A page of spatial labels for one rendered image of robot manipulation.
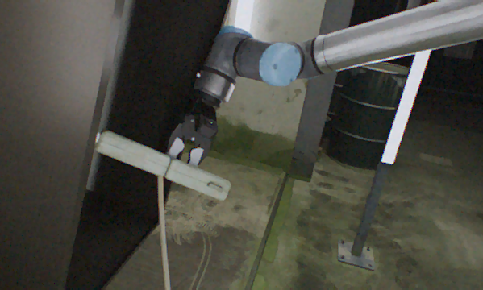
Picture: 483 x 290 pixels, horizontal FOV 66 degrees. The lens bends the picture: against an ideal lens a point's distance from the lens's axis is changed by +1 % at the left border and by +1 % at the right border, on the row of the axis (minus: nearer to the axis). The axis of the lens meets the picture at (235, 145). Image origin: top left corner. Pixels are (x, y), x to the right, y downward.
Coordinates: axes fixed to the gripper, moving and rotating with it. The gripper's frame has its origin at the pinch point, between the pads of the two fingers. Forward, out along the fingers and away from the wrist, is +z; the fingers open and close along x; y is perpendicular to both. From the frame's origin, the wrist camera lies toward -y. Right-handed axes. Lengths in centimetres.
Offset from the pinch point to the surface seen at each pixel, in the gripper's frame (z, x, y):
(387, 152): -45, -109, 59
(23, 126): 1.5, 30.5, -12.7
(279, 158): -28, -117, 172
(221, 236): 30, -67, 103
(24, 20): -13.9, 36.0, -18.6
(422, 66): -83, -94, 45
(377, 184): -30, -118, 66
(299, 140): -46, -120, 160
